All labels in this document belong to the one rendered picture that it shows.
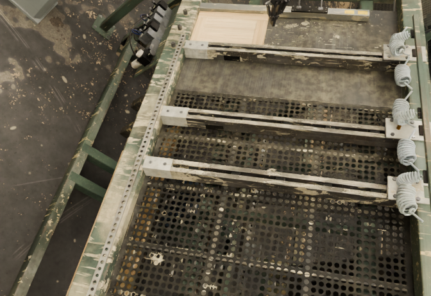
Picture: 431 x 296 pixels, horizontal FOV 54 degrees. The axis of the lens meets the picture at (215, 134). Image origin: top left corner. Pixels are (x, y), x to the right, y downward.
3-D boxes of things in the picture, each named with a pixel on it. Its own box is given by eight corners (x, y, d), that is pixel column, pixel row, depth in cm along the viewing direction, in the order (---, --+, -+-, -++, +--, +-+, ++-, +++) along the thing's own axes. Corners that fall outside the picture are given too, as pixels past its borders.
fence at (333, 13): (202, 8, 253) (201, 2, 249) (368, 15, 234) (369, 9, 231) (200, 13, 250) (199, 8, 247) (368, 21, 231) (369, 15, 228)
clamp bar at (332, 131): (167, 111, 208) (157, 78, 189) (426, 137, 184) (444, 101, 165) (161, 127, 202) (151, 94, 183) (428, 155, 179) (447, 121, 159)
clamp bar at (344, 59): (189, 47, 233) (181, 11, 214) (419, 62, 210) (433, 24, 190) (185, 60, 228) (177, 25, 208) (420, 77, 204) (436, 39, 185)
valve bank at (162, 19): (140, 6, 261) (164, -14, 245) (158, 20, 268) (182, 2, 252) (113, 63, 233) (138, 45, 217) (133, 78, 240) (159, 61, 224)
